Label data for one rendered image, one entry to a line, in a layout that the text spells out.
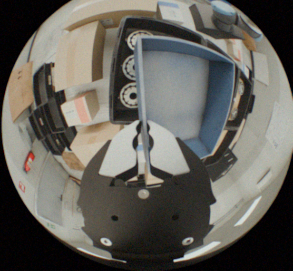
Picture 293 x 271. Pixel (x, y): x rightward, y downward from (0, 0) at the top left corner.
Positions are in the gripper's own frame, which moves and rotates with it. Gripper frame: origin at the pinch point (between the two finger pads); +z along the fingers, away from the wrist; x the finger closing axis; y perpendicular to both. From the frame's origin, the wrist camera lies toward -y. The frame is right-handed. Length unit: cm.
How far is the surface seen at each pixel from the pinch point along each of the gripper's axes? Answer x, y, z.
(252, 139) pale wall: 345, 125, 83
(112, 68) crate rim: -9.0, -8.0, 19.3
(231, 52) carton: 69, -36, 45
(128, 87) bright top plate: -5.5, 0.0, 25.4
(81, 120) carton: -29.8, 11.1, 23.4
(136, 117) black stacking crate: -2.9, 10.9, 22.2
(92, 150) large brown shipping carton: -26.5, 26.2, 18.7
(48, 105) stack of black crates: -116, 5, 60
